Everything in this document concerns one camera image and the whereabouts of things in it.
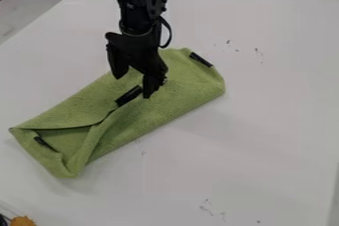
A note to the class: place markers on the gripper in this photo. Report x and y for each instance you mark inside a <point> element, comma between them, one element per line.
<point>134,49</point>

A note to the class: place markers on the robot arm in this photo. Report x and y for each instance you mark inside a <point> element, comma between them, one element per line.
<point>140,2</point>

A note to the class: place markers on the green cloth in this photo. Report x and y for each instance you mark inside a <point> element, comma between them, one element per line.
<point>145,111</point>

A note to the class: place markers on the yellow toy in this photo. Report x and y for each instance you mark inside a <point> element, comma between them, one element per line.
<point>22,221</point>

